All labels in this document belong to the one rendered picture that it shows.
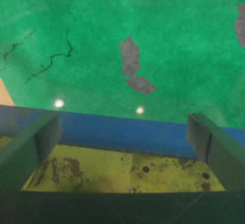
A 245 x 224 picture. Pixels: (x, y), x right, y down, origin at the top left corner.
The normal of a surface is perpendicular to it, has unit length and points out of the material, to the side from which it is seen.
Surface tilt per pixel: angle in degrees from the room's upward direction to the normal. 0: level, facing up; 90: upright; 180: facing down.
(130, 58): 0
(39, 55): 0
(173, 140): 90
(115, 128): 90
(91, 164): 90
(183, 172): 90
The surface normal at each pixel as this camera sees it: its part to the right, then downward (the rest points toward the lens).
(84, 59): -0.13, 0.64
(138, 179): 0.01, -0.76
